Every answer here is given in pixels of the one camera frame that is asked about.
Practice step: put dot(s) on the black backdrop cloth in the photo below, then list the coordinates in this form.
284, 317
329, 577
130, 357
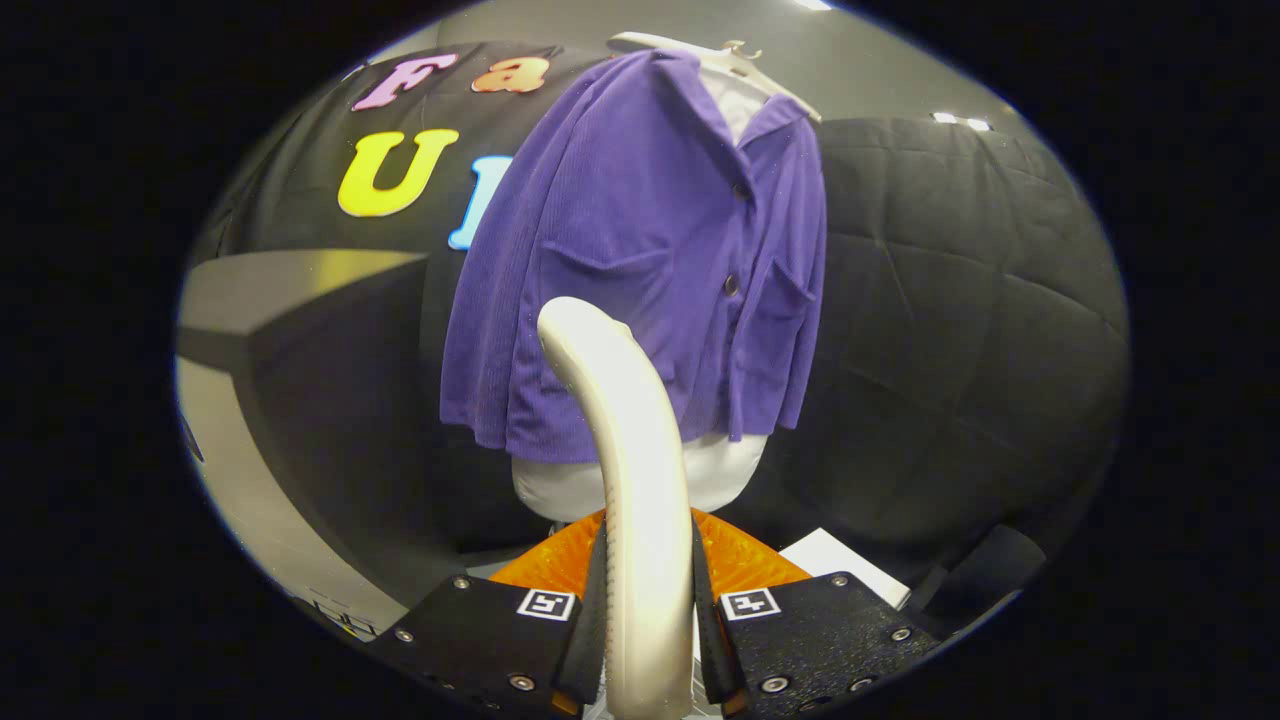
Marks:
950, 300

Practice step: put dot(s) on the white shirt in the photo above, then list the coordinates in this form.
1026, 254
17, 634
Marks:
720, 470

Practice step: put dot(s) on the dark rounded object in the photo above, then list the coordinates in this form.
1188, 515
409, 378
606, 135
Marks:
990, 565

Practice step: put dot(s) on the white garment steamer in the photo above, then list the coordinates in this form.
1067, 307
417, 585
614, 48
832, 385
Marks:
640, 480

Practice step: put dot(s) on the purple jacket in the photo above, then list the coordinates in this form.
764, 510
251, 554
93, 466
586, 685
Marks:
620, 200

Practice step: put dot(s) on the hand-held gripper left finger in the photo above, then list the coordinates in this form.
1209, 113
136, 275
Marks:
592, 650

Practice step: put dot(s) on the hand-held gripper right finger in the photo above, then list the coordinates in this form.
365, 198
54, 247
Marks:
710, 650

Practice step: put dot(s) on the white clothes hanger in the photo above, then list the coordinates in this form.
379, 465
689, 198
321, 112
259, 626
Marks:
660, 42

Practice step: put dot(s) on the white paper sheet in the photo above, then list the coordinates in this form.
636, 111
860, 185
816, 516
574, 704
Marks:
830, 560

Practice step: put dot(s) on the grey cabinet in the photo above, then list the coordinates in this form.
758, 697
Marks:
300, 290

